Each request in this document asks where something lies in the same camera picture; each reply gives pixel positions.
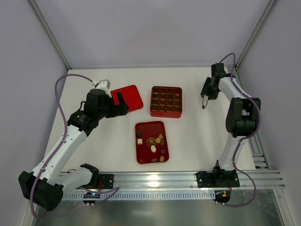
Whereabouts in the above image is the red tin lid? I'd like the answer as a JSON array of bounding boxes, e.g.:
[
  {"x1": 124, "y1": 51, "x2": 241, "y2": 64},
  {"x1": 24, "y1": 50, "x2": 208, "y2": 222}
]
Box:
[{"x1": 111, "y1": 85, "x2": 143, "y2": 112}]

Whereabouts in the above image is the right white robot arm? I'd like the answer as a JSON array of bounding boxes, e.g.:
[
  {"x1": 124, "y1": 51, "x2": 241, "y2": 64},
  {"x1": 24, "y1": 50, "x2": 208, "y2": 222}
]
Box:
[{"x1": 196, "y1": 63, "x2": 261, "y2": 188}]

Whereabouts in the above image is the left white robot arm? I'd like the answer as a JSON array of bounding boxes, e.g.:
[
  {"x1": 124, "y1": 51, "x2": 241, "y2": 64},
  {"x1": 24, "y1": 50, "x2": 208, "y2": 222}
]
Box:
[{"x1": 18, "y1": 89, "x2": 129, "y2": 211}]

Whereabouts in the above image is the white square chocolate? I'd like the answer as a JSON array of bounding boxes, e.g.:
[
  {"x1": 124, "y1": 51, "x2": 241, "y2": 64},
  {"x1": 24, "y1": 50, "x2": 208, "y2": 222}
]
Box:
[{"x1": 137, "y1": 138, "x2": 143, "y2": 145}]

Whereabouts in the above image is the red chocolate box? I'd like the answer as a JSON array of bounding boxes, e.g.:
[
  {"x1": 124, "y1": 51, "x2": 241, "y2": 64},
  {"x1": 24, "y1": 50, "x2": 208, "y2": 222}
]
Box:
[{"x1": 150, "y1": 86, "x2": 183, "y2": 119}]

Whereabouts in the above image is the white oval chocolate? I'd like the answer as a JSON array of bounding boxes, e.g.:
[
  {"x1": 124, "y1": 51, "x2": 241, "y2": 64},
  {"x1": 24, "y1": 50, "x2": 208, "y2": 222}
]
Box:
[{"x1": 150, "y1": 145, "x2": 156, "y2": 153}]

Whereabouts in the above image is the red lacquer tray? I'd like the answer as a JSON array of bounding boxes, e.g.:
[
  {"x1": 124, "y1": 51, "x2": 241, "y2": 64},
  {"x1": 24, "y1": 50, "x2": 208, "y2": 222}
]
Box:
[{"x1": 135, "y1": 121, "x2": 169, "y2": 165}]

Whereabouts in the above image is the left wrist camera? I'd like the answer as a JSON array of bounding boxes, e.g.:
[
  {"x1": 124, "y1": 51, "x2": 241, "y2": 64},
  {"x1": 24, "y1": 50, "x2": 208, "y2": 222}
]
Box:
[{"x1": 95, "y1": 80, "x2": 111, "y2": 90}]

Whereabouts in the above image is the white slotted cable duct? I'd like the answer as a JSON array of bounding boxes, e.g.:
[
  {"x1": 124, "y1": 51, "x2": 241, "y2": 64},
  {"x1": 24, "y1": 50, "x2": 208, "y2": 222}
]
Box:
[{"x1": 62, "y1": 190, "x2": 215, "y2": 202}]

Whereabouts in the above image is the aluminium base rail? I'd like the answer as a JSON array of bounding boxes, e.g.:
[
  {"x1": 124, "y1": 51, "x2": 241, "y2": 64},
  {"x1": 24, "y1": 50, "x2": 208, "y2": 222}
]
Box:
[{"x1": 113, "y1": 169, "x2": 285, "y2": 189}]

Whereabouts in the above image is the right aluminium frame post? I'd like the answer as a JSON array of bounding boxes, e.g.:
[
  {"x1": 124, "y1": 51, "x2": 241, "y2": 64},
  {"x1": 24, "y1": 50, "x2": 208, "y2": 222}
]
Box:
[{"x1": 236, "y1": 0, "x2": 279, "y2": 70}]

